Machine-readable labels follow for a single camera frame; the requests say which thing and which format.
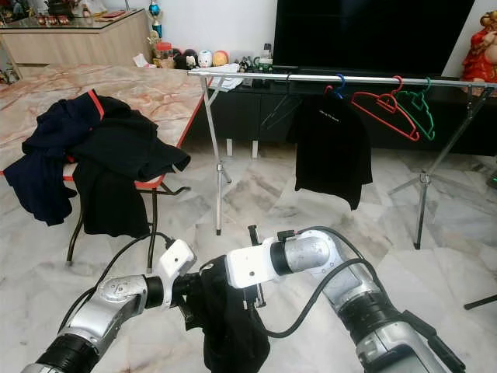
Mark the white paper stack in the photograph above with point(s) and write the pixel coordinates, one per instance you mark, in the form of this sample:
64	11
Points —
221	79

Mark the black printed T-shirt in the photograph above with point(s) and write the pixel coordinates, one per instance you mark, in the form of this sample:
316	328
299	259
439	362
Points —
330	151

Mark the navy shirt with red collar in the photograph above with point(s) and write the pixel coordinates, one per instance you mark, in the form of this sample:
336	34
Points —
50	155

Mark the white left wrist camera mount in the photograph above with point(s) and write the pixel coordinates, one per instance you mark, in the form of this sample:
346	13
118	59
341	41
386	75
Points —
177	260

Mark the black garment with small logo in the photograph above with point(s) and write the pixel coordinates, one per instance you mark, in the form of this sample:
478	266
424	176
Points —
229	326

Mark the black mouse plush toy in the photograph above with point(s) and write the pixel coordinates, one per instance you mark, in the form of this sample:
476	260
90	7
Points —
184	59

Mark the white round plush toy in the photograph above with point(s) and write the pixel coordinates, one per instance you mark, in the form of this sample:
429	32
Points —
204	59

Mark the black slim rod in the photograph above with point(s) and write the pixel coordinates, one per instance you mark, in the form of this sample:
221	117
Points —
481	301

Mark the yellow round plush toy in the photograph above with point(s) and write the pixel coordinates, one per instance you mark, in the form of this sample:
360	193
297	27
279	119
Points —
220	58

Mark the marble table with red edge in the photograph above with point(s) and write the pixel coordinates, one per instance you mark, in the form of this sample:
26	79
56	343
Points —
147	87

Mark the green clothes hanger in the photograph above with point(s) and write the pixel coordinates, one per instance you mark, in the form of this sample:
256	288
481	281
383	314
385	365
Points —
429	126

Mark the black hooded jacket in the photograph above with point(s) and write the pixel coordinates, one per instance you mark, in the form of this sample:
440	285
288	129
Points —
128	175

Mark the blue clothes hanger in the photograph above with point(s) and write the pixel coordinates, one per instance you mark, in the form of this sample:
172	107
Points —
344	85

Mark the blue and gold trophy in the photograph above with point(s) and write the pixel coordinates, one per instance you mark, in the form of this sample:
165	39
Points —
154	19

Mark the dark slim clothes hanger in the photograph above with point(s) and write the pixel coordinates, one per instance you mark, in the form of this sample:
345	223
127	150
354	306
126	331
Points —
276	113

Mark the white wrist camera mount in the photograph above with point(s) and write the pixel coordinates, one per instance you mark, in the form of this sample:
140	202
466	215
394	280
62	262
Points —
248	266
177	260

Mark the jar with red lid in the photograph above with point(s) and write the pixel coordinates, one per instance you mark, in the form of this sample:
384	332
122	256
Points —
163	56

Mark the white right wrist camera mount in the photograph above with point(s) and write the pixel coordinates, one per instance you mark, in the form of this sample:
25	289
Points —
248	266

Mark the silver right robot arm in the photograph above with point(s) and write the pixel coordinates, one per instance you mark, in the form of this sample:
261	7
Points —
318	252

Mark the red clothes hanger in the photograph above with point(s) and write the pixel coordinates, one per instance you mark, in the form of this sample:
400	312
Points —
388	103

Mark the light wooden sideboard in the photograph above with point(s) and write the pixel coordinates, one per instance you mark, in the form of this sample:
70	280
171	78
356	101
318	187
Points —
78	45

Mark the black TV console cabinet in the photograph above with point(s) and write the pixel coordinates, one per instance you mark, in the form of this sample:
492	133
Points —
248	115

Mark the pink white tissue box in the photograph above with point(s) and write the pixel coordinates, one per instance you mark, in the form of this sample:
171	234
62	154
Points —
143	61

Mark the red laughing Buddha statue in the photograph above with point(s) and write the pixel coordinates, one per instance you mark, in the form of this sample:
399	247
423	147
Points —
481	54

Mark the small green white bottle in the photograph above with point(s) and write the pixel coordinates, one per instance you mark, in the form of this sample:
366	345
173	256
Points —
265	58

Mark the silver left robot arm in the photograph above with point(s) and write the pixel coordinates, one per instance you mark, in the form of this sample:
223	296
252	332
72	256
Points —
116	303

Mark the black flat television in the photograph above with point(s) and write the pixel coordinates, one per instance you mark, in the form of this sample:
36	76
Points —
373	35

